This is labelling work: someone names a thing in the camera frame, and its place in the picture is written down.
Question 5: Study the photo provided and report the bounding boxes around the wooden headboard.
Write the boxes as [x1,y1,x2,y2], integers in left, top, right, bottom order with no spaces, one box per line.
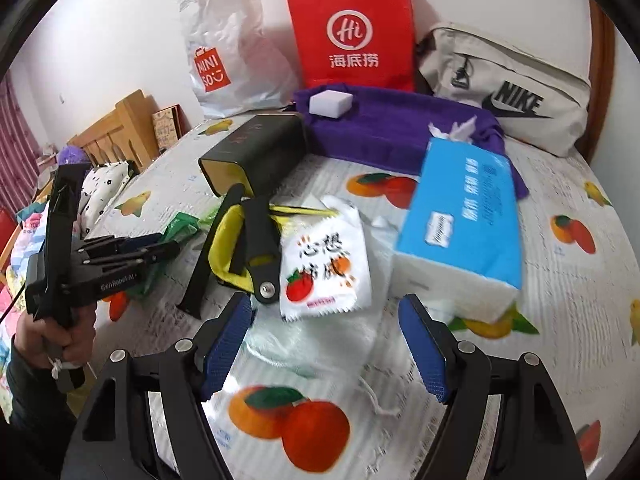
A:
[67,89,161,171]

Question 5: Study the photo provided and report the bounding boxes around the blue tissue pack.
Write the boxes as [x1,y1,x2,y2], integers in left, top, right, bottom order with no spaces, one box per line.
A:
[390,117,523,323]

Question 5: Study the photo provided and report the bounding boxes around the yellow black pouch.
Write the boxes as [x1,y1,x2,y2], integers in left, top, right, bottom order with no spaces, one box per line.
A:
[177,184,281,321]

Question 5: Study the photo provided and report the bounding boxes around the colourful printed blanket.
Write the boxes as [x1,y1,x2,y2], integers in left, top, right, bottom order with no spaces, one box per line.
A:
[0,200,53,293]

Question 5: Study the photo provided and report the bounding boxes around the white plastic shopping bag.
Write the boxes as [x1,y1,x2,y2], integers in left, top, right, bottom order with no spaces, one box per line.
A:
[179,0,301,120]

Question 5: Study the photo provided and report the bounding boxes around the black tin box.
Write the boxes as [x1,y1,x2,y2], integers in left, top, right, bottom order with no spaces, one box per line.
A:
[198,114,313,198]

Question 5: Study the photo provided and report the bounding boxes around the purple fluffy item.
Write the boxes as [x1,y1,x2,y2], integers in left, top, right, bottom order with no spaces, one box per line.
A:
[59,144,93,165]

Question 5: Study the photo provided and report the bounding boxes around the green plastic packet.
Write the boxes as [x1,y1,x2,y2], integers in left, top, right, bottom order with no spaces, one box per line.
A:
[159,205,222,243]

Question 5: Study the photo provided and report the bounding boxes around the white tomato-print packet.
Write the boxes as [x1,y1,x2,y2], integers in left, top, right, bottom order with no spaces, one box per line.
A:
[279,195,373,322]

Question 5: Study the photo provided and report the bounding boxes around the red striped curtain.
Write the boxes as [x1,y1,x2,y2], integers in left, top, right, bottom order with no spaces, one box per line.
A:
[0,72,43,216]

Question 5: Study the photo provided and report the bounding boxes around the person's left forearm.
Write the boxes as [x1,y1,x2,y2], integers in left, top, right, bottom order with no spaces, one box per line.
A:
[0,335,78,480]

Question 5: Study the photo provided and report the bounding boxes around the brown wooden frame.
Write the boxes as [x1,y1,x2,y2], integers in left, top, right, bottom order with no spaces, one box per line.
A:
[587,0,617,161]

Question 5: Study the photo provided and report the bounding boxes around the beige fabric bag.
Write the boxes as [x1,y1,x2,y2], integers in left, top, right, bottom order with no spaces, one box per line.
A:
[415,22,593,158]

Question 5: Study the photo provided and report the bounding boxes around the patterned box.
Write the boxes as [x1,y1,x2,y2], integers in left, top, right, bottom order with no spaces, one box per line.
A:
[151,104,183,153]

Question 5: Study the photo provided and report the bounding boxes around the fruit-print bedsheet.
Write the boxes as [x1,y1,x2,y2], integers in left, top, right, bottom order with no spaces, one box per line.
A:
[10,110,640,480]

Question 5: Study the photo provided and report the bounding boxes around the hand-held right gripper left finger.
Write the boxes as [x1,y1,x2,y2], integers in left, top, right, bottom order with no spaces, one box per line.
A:
[65,292,256,480]

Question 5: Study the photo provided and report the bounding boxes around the white black-dotted pillow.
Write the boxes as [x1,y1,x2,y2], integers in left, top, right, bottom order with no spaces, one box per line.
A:
[80,160,136,238]

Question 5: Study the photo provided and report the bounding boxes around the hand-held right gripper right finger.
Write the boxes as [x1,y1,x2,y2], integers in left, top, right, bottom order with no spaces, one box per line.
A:
[397,294,588,480]

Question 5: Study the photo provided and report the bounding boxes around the purple fabric storage tray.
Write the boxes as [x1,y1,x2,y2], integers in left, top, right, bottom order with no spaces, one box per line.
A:
[292,85,531,201]

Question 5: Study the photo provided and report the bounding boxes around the person's left hand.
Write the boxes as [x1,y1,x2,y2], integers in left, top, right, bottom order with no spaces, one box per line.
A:
[12,300,98,393]

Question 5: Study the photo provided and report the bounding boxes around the black cable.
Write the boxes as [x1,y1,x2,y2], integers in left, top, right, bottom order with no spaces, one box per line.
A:
[0,287,27,323]

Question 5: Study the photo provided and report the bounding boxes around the red paper bag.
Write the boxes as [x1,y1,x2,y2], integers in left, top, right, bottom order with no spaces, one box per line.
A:
[285,0,416,93]

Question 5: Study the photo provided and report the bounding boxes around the white sponge block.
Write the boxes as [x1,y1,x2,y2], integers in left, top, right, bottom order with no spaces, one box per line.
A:
[308,90,353,120]

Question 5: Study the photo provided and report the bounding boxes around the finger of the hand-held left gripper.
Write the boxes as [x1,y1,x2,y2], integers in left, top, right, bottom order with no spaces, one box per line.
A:
[75,233,167,257]
[80,242,182,273]

